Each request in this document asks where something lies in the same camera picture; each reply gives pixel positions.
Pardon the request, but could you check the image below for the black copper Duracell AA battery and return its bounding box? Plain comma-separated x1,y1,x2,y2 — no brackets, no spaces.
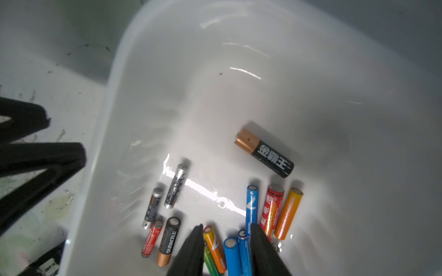
234,128,294,178

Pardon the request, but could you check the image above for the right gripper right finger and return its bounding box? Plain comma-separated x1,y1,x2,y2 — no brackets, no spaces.
250,224,291,276

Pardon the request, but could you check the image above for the red AAA battery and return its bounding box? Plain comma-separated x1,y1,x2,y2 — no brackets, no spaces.
141,219,163,258

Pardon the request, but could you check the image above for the red AA battery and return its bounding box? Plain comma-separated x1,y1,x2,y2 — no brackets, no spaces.
260,184,284,241

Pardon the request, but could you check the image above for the black silver AAA battery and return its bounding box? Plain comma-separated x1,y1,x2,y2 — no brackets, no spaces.
164,164,189,209
142,187,163,230

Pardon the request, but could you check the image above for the blue AA battery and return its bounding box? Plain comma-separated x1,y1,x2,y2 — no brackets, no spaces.
246,185,259,236

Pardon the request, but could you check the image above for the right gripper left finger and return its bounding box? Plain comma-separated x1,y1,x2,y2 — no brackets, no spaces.
166,224,204,276

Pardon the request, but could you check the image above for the green battery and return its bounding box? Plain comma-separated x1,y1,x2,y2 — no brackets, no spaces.
204,244,221,276

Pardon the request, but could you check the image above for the white plastic storage box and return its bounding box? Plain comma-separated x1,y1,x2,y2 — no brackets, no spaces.
60,1,442,276

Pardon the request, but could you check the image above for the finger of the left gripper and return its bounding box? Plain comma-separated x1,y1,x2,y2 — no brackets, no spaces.
1,97,51,141
1,143,86,234

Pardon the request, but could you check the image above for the orange white battery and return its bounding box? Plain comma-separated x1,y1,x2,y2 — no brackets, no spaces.
203,225,227,274

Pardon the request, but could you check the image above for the orange AA battery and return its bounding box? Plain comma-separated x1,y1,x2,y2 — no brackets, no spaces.
275,187,303,240

